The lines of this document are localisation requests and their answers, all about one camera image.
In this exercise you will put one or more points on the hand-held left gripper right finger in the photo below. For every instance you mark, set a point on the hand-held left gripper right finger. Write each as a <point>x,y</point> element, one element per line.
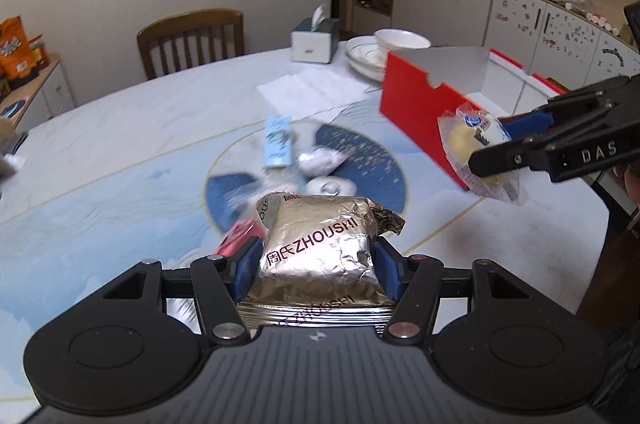
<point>387,271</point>

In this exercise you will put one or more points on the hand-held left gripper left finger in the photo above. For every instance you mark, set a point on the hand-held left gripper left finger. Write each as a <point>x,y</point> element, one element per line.
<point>245,271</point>

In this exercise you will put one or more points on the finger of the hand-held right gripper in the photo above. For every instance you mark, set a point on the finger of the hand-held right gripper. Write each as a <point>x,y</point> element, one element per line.
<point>575,157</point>
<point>575,107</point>

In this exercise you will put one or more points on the gold foil snack packet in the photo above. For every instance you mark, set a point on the gold foil snack packet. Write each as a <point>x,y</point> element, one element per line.
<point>315,249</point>

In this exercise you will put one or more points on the clear pastry packet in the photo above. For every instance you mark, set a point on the clear pastry packet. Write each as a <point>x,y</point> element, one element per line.
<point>467,137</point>

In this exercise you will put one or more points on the red cardboard box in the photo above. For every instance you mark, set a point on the red cardboard box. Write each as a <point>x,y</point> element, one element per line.
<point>415,94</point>

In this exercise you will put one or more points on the marble patterned desktop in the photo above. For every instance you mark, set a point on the marble patterned desktop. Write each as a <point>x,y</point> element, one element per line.
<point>125,144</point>

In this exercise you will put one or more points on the person's right hand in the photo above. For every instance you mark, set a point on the person's right hand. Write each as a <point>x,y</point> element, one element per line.
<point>634,184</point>

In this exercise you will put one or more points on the red snack packet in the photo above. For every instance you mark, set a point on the red snack packet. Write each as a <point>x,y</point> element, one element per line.
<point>237,239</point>

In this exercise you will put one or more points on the white cabinet with stickers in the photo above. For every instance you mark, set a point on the white cabinet with stickers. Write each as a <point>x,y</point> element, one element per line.
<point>550,29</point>

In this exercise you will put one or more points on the white round wrapped snack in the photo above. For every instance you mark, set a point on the white round wrapped snack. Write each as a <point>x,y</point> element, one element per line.
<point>330,186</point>

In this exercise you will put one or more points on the silver wrapped snack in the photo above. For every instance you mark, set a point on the silver wrapped snack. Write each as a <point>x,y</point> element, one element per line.
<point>320,159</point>

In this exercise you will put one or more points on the light blue snack packet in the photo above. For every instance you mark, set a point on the light blue snack packet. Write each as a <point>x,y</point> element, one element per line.
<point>277,142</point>

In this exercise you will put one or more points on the white bowl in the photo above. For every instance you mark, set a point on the white bowl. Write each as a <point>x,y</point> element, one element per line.
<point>402,40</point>

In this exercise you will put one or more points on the white paper napkins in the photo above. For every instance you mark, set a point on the white paper napkins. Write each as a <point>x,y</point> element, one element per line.
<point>310,89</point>

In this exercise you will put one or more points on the stack of white plates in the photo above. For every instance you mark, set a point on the stack of white plates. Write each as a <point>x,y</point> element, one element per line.
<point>362,57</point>

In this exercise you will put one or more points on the green and white tissue box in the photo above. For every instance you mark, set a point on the green and white tissue box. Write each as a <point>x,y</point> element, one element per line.
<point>312,44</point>

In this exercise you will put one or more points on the wooden chair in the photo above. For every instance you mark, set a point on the wooden chair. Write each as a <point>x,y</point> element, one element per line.
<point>190,39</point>

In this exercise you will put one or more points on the white sideboard cabinet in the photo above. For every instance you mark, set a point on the white sideboard cabinet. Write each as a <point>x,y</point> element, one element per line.
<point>45,92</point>

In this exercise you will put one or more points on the sauce jars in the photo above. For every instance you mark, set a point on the sauce jars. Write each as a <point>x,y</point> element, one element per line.
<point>40,52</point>

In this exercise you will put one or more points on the orange snack bag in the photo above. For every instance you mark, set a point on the orange snack bag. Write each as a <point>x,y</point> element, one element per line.
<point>15,49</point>

